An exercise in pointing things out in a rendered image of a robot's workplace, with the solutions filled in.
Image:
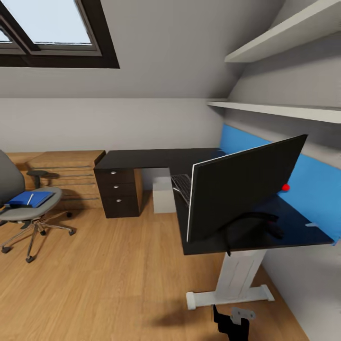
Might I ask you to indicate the folder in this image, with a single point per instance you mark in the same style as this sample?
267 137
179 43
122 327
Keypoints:
29 199

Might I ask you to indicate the monitor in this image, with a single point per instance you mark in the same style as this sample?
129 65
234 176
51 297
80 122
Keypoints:
225 188

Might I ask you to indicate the swivel chair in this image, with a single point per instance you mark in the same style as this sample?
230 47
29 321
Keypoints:
12 184

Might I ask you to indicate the mouse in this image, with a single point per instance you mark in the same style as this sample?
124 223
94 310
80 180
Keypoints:
275 230

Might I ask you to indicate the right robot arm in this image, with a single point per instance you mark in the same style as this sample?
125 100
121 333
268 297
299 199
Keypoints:
236 326

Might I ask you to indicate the fixed window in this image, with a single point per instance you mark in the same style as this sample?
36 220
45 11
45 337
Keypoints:
55 34

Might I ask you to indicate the keyboard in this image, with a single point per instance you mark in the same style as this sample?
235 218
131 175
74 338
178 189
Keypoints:
183 185

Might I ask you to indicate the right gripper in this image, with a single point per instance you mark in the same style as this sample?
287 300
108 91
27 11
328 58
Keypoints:
225 325

